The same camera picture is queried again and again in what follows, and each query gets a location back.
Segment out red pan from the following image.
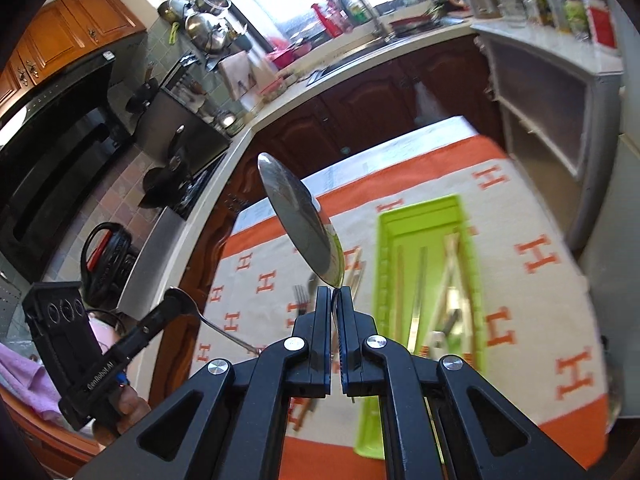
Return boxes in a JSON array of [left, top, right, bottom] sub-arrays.
[[387, 10, 441, 31]]

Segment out red spray bottle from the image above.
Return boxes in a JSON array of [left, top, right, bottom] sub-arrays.
[[311, 2, 333, 38]]

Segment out pale table cover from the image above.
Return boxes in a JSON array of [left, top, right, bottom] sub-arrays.
[[235, 115, 481, 231]]

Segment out gas stove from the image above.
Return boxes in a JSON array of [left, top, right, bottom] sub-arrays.
[[180, 160, 226, 216]]

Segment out green plastic utensil tray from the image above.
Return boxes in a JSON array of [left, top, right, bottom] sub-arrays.
[[352, 195, 486, 461]]

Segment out pink basin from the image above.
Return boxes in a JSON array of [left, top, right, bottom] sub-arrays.
[[265, 40, 313, 68]]

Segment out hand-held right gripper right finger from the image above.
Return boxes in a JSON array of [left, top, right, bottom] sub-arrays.
[[334, 287, 588, 480]]

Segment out small bowl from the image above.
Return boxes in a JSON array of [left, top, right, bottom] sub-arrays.
[[257, 77, 291, 101]]

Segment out grey fridge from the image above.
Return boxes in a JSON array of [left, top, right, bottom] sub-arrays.
[[575, 135, 640, 411]]

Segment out large metal spoon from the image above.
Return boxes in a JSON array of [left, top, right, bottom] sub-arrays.
[[257, 152, 347, 291]]

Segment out bottle with green label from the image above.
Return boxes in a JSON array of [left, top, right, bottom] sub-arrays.
[[562, 0, 591, 38]]

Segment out red packet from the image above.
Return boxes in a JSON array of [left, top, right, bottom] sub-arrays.
[[585, 5, 618, 48]]

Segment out metal spoon with dark handle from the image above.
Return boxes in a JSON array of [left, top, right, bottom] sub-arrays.
[[430, 310, 463, 356]]

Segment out person's left hand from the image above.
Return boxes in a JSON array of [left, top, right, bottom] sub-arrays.
[[92, 384, 151, 448]]

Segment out silver cabinet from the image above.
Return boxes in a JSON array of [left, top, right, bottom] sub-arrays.
[[480, 25, 626, 251]]

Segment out orange and white printed blanket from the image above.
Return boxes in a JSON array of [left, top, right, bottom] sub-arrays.
[[192, 135, 611, 466]]

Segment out steel sink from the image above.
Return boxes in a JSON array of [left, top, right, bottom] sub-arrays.
[[320, 45, 381, 76]]

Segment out hanging steel pots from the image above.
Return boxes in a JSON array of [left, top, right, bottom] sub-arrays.
[[185, 12, 226, 53]]

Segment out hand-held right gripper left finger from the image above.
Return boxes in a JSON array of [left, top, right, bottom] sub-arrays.
[[82, 287, 333, 480]]

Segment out small metal spoon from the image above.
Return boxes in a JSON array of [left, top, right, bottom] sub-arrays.
[[165, 287, 261, 357]]

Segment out pink cloth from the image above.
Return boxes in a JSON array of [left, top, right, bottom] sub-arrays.
[[0, 342, 66, 423]]

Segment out cutlery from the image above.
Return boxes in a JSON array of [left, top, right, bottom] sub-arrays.
[[412, 235, 461, 356]]

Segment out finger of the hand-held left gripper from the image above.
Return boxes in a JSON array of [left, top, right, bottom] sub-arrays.
[[117, 292, 200, 357]]

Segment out white kitchen countertop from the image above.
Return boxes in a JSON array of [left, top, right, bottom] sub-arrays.
[[115, 15, 626, 341]]

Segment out metal fork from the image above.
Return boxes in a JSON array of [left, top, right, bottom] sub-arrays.
[[292, 284, 315, 317]]

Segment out steel faucet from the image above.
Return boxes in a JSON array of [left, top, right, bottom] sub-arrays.
[[334, 0, 396, 43]]

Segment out orange wooden wall cabinets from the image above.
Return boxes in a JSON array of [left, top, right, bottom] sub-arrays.
[[0, 0, 148, 106]]

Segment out silver metal chopstick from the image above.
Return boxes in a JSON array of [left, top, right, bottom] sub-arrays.
[[407, 247, 428, 356]]

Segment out black electric kettle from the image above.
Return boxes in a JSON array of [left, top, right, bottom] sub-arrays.
[[80, 222, 141, 311]]

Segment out black wok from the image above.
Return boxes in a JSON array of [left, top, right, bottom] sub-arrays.
[[135, 87, 233, 171], [139, 160, 193, 208]]

